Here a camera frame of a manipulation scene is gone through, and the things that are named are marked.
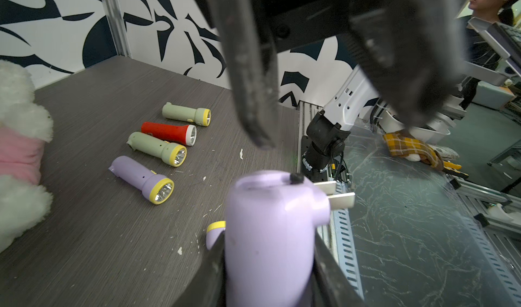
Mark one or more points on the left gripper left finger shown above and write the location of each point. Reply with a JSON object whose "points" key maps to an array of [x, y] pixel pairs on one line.
{"points": [[208, 286]]}

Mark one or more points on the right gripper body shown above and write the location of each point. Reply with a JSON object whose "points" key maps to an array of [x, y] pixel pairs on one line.
{"points": [[296, 23]]}

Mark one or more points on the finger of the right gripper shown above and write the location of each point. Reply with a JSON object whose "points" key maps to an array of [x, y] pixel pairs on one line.
{"points": [[410, 50], [249, 50]]}

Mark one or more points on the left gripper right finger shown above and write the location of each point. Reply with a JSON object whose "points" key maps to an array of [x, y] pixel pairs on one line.
{"points": [[329, 286]]}

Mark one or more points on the green flashlight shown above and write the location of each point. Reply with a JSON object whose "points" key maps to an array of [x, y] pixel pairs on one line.
{"points": [[170, 153], [199, 116]]}

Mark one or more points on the purple flashlight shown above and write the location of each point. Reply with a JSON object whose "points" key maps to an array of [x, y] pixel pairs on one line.
{"points": [[156, 188], [271, 221]]}

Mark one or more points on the purple flashlight sideways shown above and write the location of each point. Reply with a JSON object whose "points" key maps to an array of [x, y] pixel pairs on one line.
{"points": [[213, 231]]}

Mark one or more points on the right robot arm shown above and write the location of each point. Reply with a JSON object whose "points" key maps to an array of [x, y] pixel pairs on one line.
{"points": [[332, 125]]}

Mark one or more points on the person in background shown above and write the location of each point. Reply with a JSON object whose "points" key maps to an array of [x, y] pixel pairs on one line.
{"points": [[490, 37]]}

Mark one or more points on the white tray on bench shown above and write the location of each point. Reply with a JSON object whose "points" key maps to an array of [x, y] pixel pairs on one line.
{"points": [[432, 133]]}

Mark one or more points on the yellow plaid cloth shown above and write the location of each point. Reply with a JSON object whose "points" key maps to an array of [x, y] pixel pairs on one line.
{"points": [[403, 146]]}

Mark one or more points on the white teddy bear pink shirt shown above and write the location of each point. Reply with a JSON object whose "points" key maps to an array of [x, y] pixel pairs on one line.
{"points": [[26, 128]]}

